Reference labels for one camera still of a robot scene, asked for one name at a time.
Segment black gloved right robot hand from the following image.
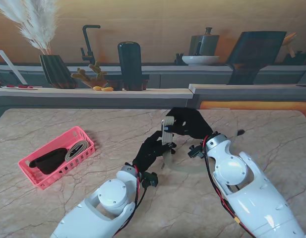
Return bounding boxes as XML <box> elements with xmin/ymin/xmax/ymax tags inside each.
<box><xmin>166</xmin><ymin>107</ymin><xmax>214</xmax><ymax>141</ymax></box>

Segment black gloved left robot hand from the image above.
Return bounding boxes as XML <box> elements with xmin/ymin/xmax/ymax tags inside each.
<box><xmin>132</xmin><ymin>130</ymin><xmax>178</xmax><ymax>175</ymax></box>

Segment pale beige webbing belt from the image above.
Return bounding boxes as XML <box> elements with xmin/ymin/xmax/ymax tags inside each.
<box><xmin>160</xmin><ymin>117</ymin><xmax>245</xmax><ymax>175</ymax></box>

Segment beige braided belt black leather ends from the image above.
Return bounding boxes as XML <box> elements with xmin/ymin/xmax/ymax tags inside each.
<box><xmin>64</xmin><ymin>140</ymin><xmax>92</xmax><ymax>161</ymax></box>

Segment dark brown webbing belt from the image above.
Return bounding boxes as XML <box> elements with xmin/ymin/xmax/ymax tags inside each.
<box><xmin>28</xmin><ymin>148</ymin><xmax>68</xmax><ymax>175</ymax></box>

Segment pink plastic storage basket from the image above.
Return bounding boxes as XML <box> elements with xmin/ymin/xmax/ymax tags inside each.
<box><xmin>18</xmin><ymin>126</ymin><xmax>96</xmax><ymax>191</ymax></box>

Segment grey counter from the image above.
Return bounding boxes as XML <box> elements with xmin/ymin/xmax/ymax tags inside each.
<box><xmin>188</xmin><ymin>83</ymin><xmax>306</xmax><ymax>110</ymax></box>

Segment white speckled bowl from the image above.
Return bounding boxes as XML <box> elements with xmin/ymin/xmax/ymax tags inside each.
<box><xmin>182</xmin><ymin>55</ymin><xmax>220</xmax><ymax>66</ymax></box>

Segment grey pot with lid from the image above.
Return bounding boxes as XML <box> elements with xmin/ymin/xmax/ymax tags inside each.
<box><xmin>188</xmin><ymin>27</ymin><xmax>220</xmax><ymax>57</ymax></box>

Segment tall dark canister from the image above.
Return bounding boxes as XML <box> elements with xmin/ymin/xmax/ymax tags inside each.
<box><xmin>117</xmin><ymin>41</ymin><xmax>143</xmax><ymax>91</ymax></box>

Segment cactus plant in bowl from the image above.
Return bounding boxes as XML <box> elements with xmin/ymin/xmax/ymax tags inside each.
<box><xmin>70</xmin><ymin>61</ymin><xmax>108</xmax><ymax>89</ymax></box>

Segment dark utensil holder with utensils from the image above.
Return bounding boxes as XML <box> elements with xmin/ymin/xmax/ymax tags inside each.
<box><xmin>283</xmin><ymin>32</ymin><xmax>306</xmax><ymax>65</ymax></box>

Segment dark ribbed vase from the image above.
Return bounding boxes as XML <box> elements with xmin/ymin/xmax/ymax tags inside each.
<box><xmin>39</xmin><ymin>54</ymin><xmax>78</xmax><ymax>89</ymax></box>

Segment black kitchen faucet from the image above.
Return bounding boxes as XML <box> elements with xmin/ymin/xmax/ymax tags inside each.
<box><xmin>80</xmin><ymin>24</ymin><xmax>101</xmax><ymax>65</ymax></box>

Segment plate with red slices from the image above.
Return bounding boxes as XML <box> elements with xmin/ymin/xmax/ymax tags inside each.
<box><xmin>0</xmin><ymin>84</ymin><xmax>39</xmax><ymax>90</ymax></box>

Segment white leaning board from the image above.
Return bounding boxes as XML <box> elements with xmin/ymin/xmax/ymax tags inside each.
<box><xmin>0</xmin><ymin>49</ymin><xmax>28</xmax><ymax>86</ymax></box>

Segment white pampas grass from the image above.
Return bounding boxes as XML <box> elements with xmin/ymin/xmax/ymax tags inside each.
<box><xmin>0</xmin><ymin>0</ymin><xmax>59</xmax><ymax>56</ymax></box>

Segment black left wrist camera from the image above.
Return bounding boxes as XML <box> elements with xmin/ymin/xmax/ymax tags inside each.
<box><xmin>141</xmin><ymin>172</ymin><xmax>159</xmax><ymax>188</ymax></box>

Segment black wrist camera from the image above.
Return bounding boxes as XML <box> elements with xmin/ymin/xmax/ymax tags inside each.
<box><xmin>187</xmin><ymin>145</ymin><xmax>205</xmax><ymax>159</ymax></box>
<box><xmin>141</xmin><ymin>172</ymin><xmax>159</xmax><ymax>188</ymax></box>

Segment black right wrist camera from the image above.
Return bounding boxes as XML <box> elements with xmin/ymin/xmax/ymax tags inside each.
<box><xmin>187</xmin><ymin>145</ymin><xmax>205</xmax><ymax>159</ymax></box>

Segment red black left arm cables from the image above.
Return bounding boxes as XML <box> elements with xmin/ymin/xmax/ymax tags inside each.
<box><xmin>113</xmin><ymin>165</ymin><xmax>147</xmax><ymax>238</ymax></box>

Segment red black arm cables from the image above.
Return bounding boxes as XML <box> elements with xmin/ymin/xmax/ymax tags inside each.
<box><xmin>202</xmin><ymin>136</ymin><xmax>254</xmax><ymax>236</ymax></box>
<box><xmin>113</xmin><ymin>165</ymin><xmax>147</xmax><ymax>238</ymax></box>

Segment red black right arm cables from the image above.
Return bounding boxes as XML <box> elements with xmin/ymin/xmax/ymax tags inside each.
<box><xmin>202</xmin><ymin>136</ymin><xmax>254</xmax><ymax>236</ymax></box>

